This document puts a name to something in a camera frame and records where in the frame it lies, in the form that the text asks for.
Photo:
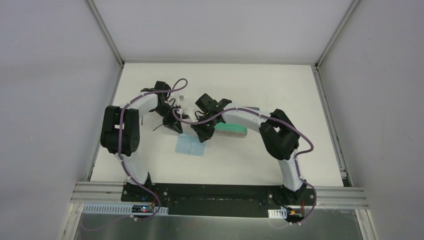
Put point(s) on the thin-frame sunglasses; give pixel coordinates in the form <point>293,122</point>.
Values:
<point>151,123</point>

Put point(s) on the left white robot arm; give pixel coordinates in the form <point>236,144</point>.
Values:
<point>120,132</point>

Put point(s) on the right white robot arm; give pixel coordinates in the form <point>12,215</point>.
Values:
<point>276,130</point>

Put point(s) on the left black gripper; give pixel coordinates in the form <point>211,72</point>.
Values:
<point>170,119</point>

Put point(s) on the right white cable duct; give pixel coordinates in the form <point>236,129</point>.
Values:
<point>277,213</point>

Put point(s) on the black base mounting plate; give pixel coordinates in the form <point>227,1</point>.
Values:
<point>214,200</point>

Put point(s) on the blue-green glasses case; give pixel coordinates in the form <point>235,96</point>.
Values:
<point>253,108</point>

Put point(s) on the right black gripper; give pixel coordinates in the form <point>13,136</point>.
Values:
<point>203,135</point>

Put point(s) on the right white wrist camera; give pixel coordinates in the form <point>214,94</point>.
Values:
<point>187,114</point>

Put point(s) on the aluminium front rail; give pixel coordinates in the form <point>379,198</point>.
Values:
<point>328,197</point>

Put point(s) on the blue cleaning cloth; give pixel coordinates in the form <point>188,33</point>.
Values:
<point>189,145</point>

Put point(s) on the left white cable duct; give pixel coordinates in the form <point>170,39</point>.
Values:
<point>123,209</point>

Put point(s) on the white cable duct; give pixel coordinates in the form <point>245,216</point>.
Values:
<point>277,213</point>
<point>123,209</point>

